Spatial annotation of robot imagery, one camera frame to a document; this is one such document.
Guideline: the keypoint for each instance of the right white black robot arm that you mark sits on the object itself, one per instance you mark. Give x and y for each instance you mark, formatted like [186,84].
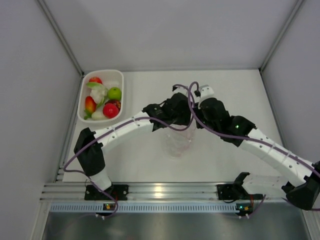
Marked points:
[299,182]

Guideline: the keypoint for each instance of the aluminium mounting rail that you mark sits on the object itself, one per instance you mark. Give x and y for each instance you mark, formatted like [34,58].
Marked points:
[137,191]

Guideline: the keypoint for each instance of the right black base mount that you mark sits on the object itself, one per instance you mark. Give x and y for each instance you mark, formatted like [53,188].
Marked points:
[226,192]

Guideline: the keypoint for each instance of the green white fake cabbage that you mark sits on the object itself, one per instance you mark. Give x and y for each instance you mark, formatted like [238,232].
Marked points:
[98,92]

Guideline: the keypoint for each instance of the white fake radish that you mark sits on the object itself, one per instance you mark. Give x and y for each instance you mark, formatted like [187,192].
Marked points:
[95,116]

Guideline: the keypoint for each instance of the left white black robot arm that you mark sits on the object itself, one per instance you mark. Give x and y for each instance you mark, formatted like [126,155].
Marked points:
[92,145]

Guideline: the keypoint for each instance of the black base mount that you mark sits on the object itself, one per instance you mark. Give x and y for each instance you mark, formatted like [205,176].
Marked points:
[226,192]
[117,191]

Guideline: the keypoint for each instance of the purple fake eggplant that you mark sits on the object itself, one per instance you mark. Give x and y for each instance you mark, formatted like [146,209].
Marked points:
[115,102]

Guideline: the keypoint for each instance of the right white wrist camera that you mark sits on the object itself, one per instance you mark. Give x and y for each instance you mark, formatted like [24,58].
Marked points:
[206,92]

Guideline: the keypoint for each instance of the red fake tomato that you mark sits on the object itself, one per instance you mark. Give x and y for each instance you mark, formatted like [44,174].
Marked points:
[95,80]
[110,111]

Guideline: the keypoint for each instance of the clear zip top bag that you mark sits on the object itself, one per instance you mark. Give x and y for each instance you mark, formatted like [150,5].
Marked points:
[177,143]

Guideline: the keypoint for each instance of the green fake apple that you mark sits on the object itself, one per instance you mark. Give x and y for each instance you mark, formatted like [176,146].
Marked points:
[114,93]

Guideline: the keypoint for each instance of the white perforated plastic basket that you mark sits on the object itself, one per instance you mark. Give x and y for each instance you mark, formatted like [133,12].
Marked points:
[110,78]

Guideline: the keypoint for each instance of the slotted white cable duct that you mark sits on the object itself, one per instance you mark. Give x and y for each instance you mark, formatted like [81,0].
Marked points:
[148,207]

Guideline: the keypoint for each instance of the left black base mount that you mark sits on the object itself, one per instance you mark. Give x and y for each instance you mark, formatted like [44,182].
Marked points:
[117,191]

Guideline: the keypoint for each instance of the red orange fake fruit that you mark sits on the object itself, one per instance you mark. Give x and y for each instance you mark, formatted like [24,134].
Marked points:
[89,105]

